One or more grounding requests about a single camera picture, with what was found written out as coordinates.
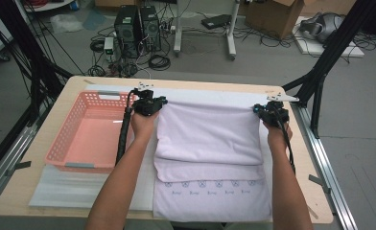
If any lilac printed towel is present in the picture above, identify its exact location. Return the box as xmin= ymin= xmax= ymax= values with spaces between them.
xmin=152 ymin=100 xmax=273 ymax=223

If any white metal stand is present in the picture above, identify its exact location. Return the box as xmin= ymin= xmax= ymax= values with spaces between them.
xmin=173 ymin=0 xmax=242 ymax=61

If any wide black computer tower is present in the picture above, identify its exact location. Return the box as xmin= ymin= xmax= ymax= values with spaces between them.
xmin=113 ymin=5 xmax=142 ymax=59

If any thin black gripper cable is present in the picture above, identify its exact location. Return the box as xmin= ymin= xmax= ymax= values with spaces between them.
xmin=272 ymin=104 xmax=296 ymax=175

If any coil of black cable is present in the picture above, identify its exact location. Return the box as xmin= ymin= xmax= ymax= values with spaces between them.
xmin=148 ymin=54 xmax=172 ymax=72

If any silver aluminium rail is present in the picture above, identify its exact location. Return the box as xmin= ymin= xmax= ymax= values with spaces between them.
xmin=0 ymin=104 xmax=50 ymax=210
xmin=290 ymin=99 xmax=359 ymax=230

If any narrow black computer tower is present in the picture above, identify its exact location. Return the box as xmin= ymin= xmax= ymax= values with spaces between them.
xmin=139 ymin=5 xmax=162 ymax=53

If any white floor board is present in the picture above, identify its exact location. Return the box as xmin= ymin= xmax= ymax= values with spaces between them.
xmin=292 ymin=15 xmax=365 ymax=58

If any round white table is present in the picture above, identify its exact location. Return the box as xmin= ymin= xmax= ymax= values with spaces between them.
xmin=22 ymin=0 xmax=76 ymax=13

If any person's right hand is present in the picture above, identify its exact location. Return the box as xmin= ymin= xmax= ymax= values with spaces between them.
xmin=262 ymin=120 xmax=294 ymax=151

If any small white power box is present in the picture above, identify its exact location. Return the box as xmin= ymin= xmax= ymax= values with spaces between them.
xmin=103 ymin=36 xmax=115 ymax=62

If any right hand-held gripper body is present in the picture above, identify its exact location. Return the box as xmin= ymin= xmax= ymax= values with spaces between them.
xmin=256 ymin=92 xmax=301 ymax=129

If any clear plastic bag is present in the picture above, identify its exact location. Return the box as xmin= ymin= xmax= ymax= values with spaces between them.
xmin=50 ymin=12 xmax=83 ymax=34

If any pink plastic basket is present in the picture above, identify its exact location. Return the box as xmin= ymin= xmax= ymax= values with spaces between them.
xmin=44 ymin=89 xmax=138 ymax=174

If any black metal frame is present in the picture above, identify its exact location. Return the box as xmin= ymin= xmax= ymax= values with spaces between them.
xmin=281 ymin=0 xmax=376 ymax=139
xmin=0 ymin=0 xmax=74 ymax=127

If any black sleeved gripper cable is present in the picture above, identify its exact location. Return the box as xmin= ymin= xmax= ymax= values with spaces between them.
xmin=115 ymin=88 xmax=140 ymax=166

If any flat black device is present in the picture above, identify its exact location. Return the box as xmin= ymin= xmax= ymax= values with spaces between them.
xmin=200 ymin=13 xmax=232 ymax=31

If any person's left hand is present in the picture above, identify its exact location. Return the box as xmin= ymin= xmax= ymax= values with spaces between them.
xmin=129 ymin=109 xmax=160 ymax=142

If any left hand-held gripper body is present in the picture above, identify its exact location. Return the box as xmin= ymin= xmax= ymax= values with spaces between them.
xmin=131 ymin=81 xmax=165 ymax=117

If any brown cardboard box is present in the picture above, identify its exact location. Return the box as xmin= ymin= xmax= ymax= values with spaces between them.
xmin=245 ymin=0 xmax=305 ymax=40

